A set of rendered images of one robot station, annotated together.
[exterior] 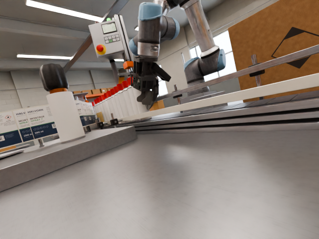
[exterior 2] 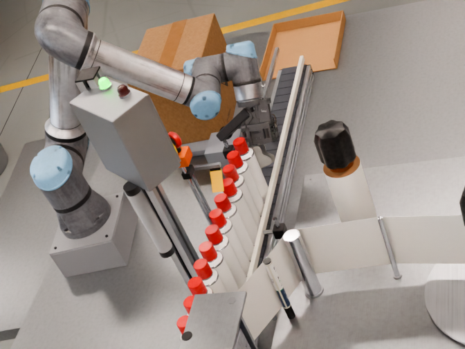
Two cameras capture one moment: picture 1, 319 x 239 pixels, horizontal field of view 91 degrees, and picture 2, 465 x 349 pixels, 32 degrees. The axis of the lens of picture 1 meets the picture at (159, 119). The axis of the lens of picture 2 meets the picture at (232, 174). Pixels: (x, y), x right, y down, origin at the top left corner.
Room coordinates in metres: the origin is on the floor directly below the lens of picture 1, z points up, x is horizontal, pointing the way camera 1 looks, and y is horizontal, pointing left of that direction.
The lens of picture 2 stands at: (1.45, 1.56, 2.24)
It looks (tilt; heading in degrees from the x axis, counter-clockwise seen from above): 37 degrees down; 245
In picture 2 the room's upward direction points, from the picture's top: 24 degrees counter-clockwise
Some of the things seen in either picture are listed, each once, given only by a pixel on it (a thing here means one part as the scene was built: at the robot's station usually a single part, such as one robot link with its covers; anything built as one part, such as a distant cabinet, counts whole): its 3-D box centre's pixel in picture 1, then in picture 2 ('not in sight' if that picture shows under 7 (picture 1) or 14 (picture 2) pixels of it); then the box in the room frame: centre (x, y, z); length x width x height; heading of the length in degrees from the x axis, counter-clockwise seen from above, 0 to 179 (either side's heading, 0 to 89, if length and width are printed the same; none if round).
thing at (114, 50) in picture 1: (108, 41); (126, 133); (0.99, 0.18, 1.38); 0.17 x 0.10 x 0.19; 93
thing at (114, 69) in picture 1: (116, 76); (149, 219); (1.04, 0.20, 1.18); 0.04 x 0.04 x 0.21
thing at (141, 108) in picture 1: (140, 97); (250, 170); (0.69, 0.06, 0.98); 0.05 x 0.05 x 0.20
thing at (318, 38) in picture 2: not in sight; (303, 44); (0.07, -0.44, 0.85); 0.30 x 0.26 x 0.04; 38
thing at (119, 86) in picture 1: (125, 103); (239, 212); (0.82, 0.15, 0.98); 0.05 x 0.05 x 0.20
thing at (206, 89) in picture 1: (197, 87); (78, 207); (1.06, -0.30, 0.98); 0.15 x 0.15 x 0.10
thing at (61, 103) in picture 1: (62, 103); (345, 176); (0.62, 0.35, 1.03); 0.09 x 0.09 x 0.30
